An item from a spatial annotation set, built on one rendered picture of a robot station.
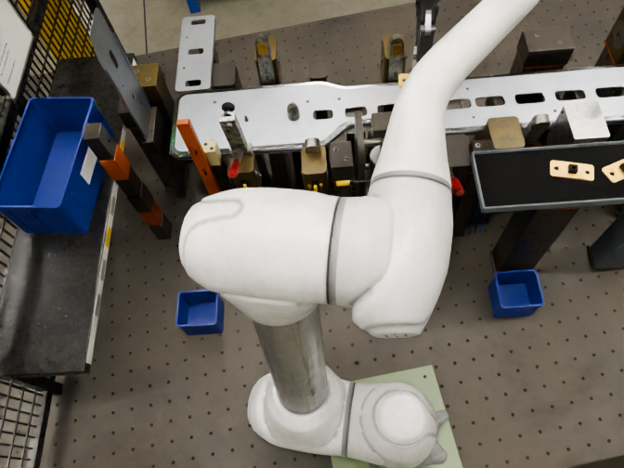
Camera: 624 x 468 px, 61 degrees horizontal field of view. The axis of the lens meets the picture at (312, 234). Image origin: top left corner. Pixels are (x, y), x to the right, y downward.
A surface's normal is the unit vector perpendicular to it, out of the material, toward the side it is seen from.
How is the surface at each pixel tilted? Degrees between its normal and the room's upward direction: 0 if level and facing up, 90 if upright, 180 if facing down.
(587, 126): 0
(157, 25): 0
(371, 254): 19
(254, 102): 0
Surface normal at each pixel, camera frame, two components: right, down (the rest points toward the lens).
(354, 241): -0.04, -0.22
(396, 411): 0.02, -0.46
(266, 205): -0.09, -0.66
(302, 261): -0.01, 0.22
